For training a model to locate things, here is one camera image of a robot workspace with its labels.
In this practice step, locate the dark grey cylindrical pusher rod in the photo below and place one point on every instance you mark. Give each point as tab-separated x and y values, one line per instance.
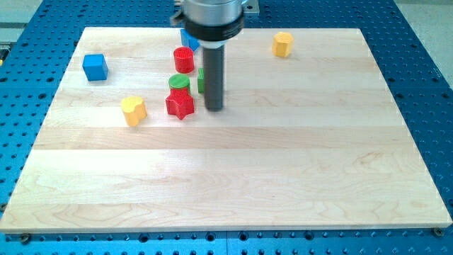
213	65

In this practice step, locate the green star block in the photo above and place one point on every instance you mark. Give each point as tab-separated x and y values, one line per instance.
200	81

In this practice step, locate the blue block behind arm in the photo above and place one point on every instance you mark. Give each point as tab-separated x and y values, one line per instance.
187	40

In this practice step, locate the red star block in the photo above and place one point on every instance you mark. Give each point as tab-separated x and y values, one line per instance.
180	103

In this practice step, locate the red cylinder block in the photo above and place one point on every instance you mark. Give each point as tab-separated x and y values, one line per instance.
183	60

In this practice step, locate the green cylinder block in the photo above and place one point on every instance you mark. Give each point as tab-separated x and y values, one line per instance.
179	81

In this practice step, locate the yellow hexagon block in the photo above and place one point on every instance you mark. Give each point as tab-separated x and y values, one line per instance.
282	44

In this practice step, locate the yellow heart block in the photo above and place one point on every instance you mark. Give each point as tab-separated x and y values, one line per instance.
134	110

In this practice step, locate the blue cube block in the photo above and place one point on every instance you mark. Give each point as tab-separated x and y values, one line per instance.
95	67

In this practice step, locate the light wooden board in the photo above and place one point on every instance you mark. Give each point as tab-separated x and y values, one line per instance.
312	141

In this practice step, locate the blue perforated metal table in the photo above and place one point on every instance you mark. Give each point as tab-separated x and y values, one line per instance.
36	63

